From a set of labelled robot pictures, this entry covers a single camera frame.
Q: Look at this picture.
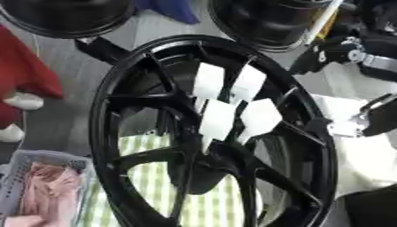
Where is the person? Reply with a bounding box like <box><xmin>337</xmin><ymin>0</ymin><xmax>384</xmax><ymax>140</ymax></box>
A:
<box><xmin>0</xmin><ymin>24</ymin><xmax>67</xmax><ymax>144</ymax></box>

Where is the white rod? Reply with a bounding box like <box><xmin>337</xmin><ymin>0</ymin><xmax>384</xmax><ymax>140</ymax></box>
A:
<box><xmin>302</xmin><ymin>0</ymin><xmax>345</xmax><ymax>46</ymax></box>

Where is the grey pierced laundry basket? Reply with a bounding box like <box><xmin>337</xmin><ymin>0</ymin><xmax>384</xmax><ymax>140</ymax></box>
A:
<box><xmin>0</xmin><ymin>149</ymin><xmax>99</xmax><ymax>227</ymax></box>

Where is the pink cloth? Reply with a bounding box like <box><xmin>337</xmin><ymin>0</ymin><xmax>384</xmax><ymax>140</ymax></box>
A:
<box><xmin>3</xmin><ymin>161</ymin><xmax>84</xmax><ymax>227</ymax></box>

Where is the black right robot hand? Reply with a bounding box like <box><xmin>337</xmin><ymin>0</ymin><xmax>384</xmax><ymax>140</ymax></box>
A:
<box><xmin>288</xmin><ymin>35</ymin><xmax>397</xmax><ymax>137</ymax></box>

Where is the black wheel stand bracket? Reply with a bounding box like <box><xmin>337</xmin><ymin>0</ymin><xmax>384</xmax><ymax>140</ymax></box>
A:
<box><xmin>73</xmin><ymin>36</ymin><xmax>132</xmax><ymax>65</ymax></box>

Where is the blue cloth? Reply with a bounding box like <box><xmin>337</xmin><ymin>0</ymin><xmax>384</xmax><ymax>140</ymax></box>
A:
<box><xmin>133</xmin><ymin>0</ymin><xmax>202</xmax><ymax>25</ymax></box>

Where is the black spoked wheel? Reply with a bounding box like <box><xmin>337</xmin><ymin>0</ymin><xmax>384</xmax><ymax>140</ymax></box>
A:
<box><xmin>88</xmin><ymin>34</ymin><xmax>340</xmax><ymax>227</ymax></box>

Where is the black round wheel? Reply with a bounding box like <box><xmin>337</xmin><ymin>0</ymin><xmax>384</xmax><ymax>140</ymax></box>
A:
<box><xmin>0</xmin><ymin>0</ymin><xmax>138</xmax><ymax>40</ymax></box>
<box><xmin>207</xmin><ymin>0</ymin><xmax>339</xmax><ymax>53</ymax></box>

